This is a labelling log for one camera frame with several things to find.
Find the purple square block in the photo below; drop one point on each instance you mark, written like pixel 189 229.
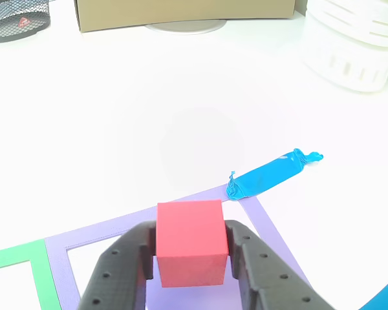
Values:
pixel 194 298

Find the small red cube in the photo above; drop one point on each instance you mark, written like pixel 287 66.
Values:
pixel 190 232

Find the twisted blue tape strip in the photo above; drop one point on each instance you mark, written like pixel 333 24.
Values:
pixel 268 177

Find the white filament spool stack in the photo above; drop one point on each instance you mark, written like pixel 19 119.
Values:
pixel 352 48

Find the polymaker cardboard box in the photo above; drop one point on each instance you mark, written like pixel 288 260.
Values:
pixel 181 13

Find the black mesh pen holder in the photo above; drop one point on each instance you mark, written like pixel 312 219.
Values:
pixel 16 22

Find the purple square frame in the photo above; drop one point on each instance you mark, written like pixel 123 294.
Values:
pixel 84 235

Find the green square frame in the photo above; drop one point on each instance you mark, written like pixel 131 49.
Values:
pixel 42 274

